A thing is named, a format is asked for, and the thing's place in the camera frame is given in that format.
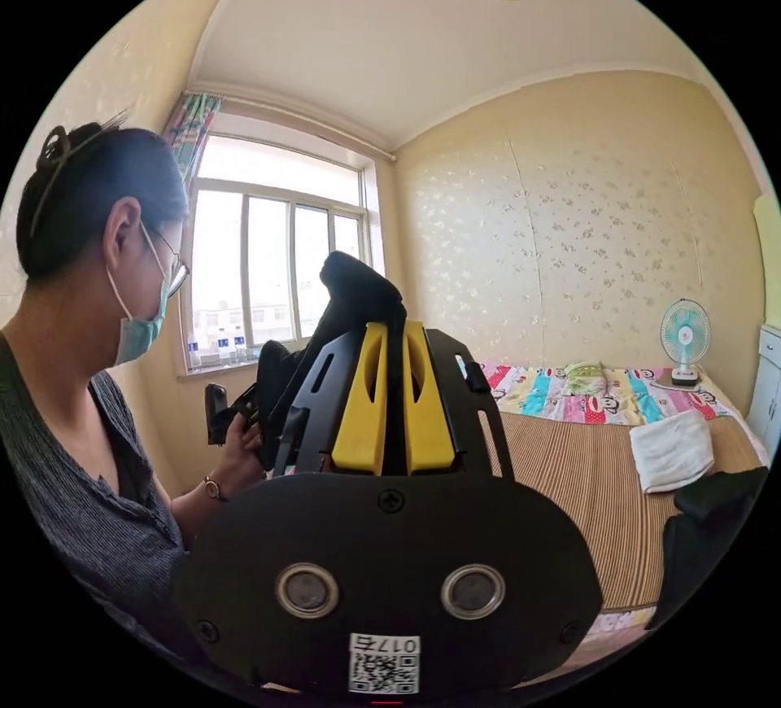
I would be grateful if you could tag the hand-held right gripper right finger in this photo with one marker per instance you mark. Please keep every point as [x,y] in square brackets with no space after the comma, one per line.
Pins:
[430,421]

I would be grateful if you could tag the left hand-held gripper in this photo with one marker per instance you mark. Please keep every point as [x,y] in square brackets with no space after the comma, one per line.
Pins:
[244,406]

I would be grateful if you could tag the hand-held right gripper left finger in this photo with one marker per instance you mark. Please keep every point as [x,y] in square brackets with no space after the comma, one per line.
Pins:
[360,415]

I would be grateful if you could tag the black long pants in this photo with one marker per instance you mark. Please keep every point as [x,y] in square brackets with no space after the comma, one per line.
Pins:
[360,293]

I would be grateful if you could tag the person's left forearm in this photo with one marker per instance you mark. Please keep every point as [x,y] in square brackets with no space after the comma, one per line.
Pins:
[195,513]

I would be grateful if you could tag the person's left hand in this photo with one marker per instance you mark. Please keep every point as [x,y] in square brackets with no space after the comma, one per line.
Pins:
[241,464]

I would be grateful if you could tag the window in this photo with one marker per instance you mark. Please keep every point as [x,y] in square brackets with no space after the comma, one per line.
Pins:
[274,256]

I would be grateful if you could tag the bed with woven mat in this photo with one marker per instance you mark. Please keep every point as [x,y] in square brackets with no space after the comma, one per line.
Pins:
[579,476]

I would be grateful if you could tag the green pillow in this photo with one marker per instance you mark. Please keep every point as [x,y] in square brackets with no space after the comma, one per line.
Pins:
[586,371]

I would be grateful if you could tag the person's body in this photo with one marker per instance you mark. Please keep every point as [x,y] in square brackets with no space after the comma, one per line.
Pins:
[79,415]

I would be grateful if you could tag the white folded towel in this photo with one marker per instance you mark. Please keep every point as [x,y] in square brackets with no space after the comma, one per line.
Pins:
[671,448]

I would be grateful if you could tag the small white table fan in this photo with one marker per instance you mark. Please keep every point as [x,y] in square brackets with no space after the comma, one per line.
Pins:
[684,336]

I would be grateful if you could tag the colourful patterned curtain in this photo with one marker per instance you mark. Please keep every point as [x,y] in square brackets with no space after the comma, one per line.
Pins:
[192,131]

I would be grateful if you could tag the pile of clothes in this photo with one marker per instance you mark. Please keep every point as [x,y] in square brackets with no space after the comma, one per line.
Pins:
[708,537]

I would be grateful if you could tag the white cupboard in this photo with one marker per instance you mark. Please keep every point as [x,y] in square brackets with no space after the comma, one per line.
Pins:
[766,384]

